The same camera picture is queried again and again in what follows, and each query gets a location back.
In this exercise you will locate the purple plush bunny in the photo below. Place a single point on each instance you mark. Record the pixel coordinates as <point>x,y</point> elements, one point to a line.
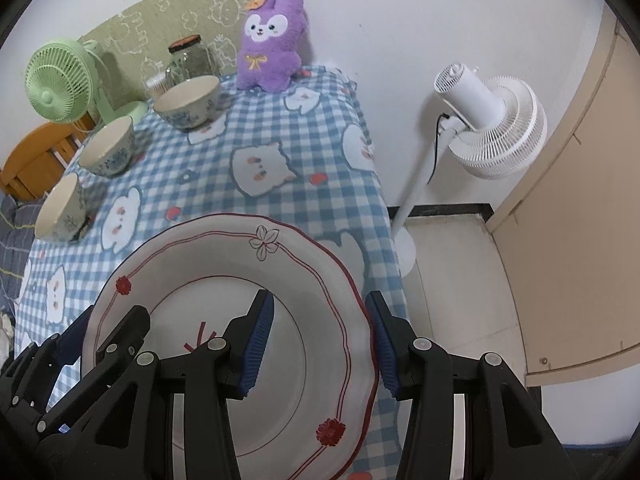
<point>265,65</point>

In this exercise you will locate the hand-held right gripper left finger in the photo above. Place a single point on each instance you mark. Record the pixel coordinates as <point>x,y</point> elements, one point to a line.
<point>255,345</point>

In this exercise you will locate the beige door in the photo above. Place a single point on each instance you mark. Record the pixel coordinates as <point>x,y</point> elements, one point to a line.
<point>575,235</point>

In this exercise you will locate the green desk fan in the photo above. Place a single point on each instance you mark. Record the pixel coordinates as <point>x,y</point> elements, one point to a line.
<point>55,80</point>

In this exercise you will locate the cream bowl with blue flowers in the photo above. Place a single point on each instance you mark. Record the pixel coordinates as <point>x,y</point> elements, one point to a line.
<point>55,205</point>
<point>107,140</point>
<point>185,95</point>

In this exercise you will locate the clear cotton swab container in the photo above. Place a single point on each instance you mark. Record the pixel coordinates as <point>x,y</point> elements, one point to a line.
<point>156,85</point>

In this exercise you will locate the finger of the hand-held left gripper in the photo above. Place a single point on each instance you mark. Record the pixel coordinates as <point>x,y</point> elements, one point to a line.
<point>70,345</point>
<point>125,330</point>

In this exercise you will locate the blue checked tablecloth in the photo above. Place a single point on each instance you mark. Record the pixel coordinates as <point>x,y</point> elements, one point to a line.
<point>280,120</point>

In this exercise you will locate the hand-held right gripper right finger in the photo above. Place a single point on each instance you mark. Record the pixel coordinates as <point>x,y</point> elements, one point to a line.
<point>385,345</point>

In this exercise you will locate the green printed mat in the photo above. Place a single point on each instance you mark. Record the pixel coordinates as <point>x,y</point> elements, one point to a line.
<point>150,15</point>

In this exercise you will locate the glass jar with black lid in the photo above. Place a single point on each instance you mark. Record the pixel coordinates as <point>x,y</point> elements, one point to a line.
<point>187,62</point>

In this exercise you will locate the white plate with red trim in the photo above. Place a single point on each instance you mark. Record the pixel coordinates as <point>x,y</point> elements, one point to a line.
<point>200,270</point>

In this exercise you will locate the white standing fan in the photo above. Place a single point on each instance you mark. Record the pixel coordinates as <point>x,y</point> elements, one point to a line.
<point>500,125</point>

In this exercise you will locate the grey striped bedding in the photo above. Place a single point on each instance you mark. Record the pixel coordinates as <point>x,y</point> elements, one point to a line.
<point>12,240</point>

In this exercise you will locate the white cloth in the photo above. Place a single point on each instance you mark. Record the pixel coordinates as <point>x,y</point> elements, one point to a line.
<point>4,330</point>

